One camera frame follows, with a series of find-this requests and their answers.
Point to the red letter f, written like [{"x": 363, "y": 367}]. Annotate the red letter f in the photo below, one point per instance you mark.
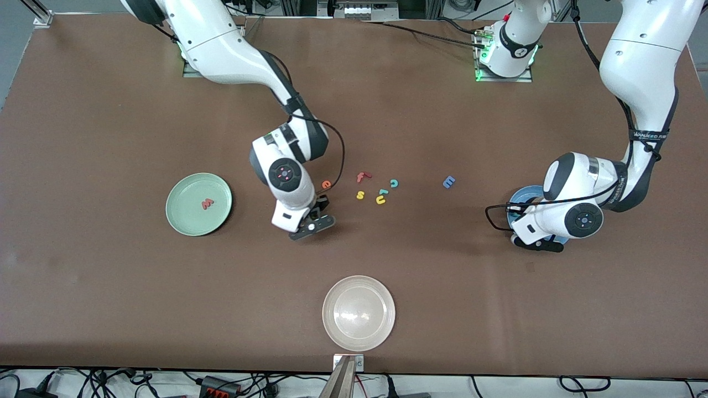
[{"x": 360, "y": 178}]

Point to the aluminium corner bracket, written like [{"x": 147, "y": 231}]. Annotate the aluminium corner bracket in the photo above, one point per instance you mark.
[{"x": 41, "y": 19}]

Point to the blue plate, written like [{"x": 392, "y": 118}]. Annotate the blue plate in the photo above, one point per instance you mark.
[{"x": 528, "y": 193}]

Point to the aluminium camera post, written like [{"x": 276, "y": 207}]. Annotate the aluminium camera post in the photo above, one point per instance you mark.
[{"x": 340, "y": 384}]

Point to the white power strip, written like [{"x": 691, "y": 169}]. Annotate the white power strip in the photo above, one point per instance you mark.
[{"x": 365, "y": 11}]

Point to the red letter m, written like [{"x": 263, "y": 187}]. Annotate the red letter m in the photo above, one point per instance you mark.
[{"x": 207, "y": 204}]

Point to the green plate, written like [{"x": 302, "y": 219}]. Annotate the green plate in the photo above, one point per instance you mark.
[{"x": 188, "y": 215}]

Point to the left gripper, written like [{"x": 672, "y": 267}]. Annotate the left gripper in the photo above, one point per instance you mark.
[{"x": 515, "y": 212}]

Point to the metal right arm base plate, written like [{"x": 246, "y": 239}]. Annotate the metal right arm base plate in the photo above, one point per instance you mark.
[{"x": 188, "y": 71}]

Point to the silver mounting bracket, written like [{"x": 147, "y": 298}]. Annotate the silver mounting bracket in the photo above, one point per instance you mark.
[{"x": 359, "y": 363}]

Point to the black orange power strip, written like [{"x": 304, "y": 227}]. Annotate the black orange power strip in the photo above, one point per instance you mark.
[{"x": 218, "y": 387}]

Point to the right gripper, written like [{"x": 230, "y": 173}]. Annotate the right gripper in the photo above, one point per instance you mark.
[{"x": 320, "y": 204}]

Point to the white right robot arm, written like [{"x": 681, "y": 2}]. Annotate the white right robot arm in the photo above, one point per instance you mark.
[{"x": 221, "y": 50}]

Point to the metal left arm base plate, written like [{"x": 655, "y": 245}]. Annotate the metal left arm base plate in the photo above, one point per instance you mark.
[{"x": 524, "y": 79}]

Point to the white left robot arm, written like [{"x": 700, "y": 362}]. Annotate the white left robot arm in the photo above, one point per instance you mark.
[{"x": 641, "y": 55}]

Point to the blue letter m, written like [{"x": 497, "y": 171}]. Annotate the blue letter m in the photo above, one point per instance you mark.
[{"x": 448, "y": 182}]

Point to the beige plate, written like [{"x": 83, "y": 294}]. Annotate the beige plate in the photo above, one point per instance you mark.
[{"x": 359, "y": 313}]

